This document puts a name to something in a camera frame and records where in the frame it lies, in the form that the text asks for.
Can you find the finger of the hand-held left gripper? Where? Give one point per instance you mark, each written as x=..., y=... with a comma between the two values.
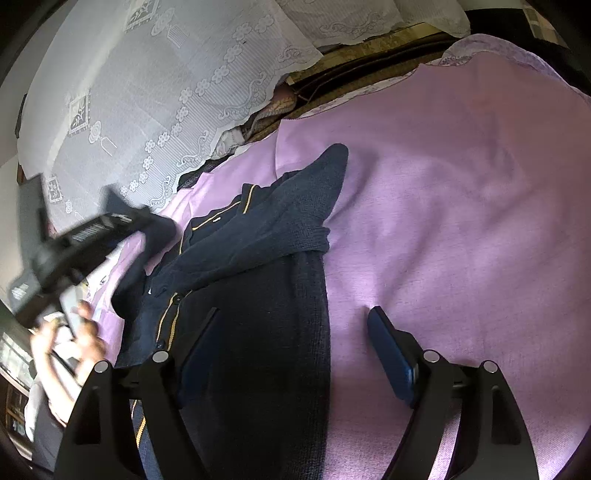
x=117, y=201

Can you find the navy knitted cardigan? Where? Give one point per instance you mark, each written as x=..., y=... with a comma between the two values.
x=258, y=300

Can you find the person's left hand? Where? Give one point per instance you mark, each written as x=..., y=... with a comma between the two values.
x=87, y=339

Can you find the large white lace cloth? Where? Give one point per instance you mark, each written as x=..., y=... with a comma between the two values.
x=152, y=101

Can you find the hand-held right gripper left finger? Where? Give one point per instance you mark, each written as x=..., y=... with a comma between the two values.
x=197, y=353

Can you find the plaid cloth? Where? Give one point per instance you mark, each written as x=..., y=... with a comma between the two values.
x=542, y=21

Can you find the person's left forearm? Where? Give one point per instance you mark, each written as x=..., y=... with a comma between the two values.
x=57, y=392

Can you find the small white lace cloth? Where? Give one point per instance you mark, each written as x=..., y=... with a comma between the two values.
x=369, y=18

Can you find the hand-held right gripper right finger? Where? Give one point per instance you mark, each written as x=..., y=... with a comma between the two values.
x=392, y=355

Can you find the lilac floral bed sheet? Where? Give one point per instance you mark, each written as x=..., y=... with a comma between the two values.
x=517, y=50

